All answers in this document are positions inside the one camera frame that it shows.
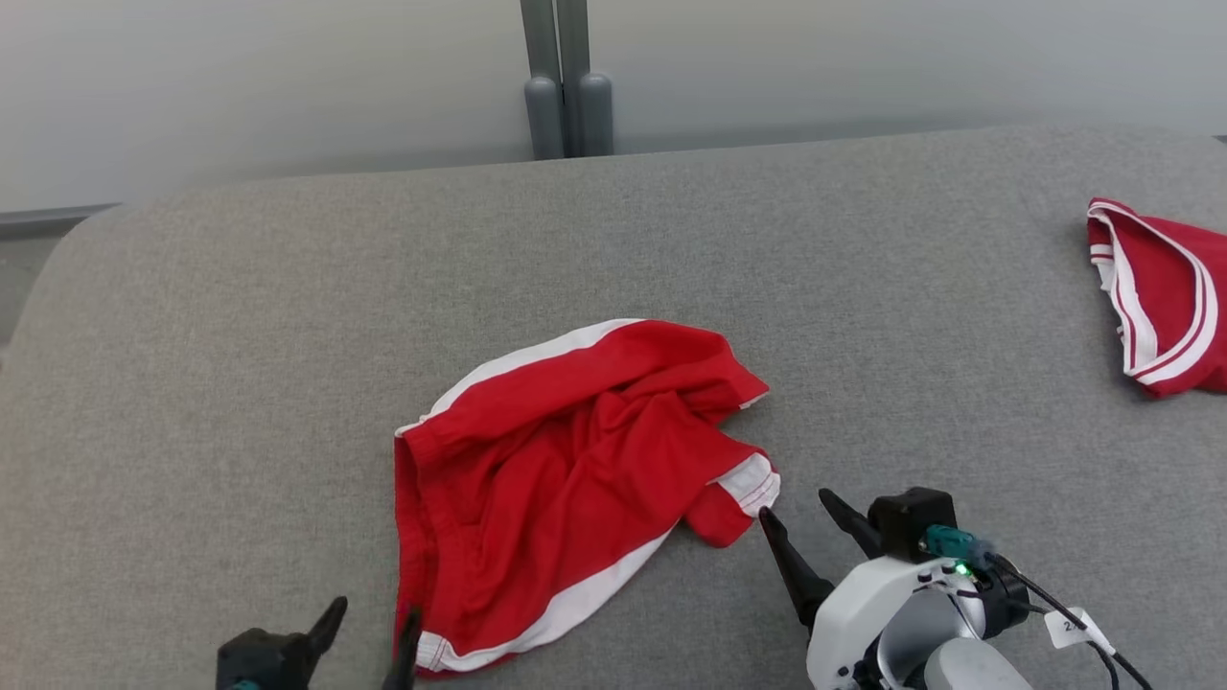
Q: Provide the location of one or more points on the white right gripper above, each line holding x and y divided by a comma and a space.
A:
853, 613

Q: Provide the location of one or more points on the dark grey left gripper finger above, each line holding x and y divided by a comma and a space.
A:
407, 661
328, 628

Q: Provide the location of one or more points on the red shorts with white stripes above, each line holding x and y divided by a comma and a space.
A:
556, 479

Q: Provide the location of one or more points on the red shirt with white sleeves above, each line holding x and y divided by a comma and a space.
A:
1169, 297

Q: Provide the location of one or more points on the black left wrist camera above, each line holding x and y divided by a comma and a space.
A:
268, 661

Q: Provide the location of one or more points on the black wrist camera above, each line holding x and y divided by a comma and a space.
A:
268, 661
911, 522

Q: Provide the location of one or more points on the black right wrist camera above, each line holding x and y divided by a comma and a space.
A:
911, 522

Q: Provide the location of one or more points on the grey metal post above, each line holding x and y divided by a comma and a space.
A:
544, 120
595, 115

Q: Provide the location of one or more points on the grey wall baseboard strip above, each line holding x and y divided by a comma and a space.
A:
48, 220

